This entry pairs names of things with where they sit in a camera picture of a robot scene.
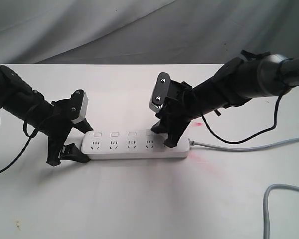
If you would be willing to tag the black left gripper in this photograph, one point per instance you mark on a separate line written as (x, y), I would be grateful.
(58, 127)

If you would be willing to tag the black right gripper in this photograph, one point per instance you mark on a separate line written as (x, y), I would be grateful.
(179, 109)

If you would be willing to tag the white five-outlet power strip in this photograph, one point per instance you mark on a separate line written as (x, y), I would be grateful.
(132, 144)

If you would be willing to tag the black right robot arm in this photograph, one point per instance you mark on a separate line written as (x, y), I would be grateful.
(238, 81)

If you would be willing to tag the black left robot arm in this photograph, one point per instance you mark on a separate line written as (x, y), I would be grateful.
(21, 100)

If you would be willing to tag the grey backdrop cloth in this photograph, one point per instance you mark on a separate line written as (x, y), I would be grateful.
(145, 31)

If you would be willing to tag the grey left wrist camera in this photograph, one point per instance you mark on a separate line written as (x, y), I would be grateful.
(79, 106)

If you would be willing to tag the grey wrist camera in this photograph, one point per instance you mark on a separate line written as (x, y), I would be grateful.
(79, 106)
(159, 92)

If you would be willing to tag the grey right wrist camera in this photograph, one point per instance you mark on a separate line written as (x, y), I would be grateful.
(159, 92)

